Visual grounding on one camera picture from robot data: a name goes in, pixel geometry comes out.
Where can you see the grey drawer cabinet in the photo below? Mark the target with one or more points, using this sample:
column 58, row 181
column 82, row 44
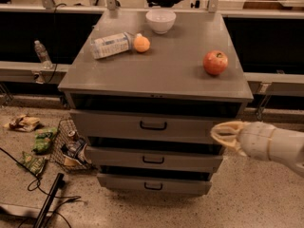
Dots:
column 169, row 79

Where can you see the green chip bag upper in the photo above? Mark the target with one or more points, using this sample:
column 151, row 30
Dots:
column 44, row 138

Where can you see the black wire basket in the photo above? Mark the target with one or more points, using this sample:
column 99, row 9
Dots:
column 57, row 156

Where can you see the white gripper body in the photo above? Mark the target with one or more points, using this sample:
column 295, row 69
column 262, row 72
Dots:
column 255, row 141

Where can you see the grey middle drawer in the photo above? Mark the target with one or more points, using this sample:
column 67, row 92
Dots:
column 148, row 159

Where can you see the grey bottom drawer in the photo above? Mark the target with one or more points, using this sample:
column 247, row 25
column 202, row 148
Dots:
column 189, row 187

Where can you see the red apple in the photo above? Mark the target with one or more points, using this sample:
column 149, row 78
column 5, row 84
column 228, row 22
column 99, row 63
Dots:
column 215, row 62

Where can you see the white bowl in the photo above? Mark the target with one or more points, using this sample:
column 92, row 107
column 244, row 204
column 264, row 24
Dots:
column 161, row 20

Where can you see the grey top drawer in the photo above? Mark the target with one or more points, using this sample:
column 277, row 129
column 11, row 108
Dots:
column 142, row 126

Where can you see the black stand leg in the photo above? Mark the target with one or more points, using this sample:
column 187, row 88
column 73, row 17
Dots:
column 50, row 197

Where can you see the orange fruit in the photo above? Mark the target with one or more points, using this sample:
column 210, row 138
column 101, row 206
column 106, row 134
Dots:
column 141, row 44

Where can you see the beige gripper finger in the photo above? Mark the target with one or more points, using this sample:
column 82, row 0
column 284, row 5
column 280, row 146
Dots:
column 228, row 128
column 229, row 142

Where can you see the green chip bag lower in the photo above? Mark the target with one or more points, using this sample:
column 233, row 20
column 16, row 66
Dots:
column 34, row 165

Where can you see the small water bottle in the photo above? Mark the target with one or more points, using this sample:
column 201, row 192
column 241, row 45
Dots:
column 42, row 54

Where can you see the green chip bag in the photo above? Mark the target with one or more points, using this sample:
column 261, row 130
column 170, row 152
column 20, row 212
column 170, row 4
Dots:
column 44, row 138
column 34, row 165

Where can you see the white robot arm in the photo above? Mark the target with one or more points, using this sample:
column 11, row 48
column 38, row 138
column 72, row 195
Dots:
column 287, row 148

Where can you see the grey drawer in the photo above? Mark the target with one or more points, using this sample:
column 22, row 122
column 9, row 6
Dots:
column 189, row 187
column 142, row 126
column 148, row 159

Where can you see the soda can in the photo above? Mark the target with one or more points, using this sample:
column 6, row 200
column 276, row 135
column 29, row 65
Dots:
column 73, row 135

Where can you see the brown snack wrapper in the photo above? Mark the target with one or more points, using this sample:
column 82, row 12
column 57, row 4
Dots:
column 23, row 123

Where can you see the blue snack bag in basket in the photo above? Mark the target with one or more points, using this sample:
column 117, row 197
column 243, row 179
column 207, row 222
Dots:
column 75, row 151

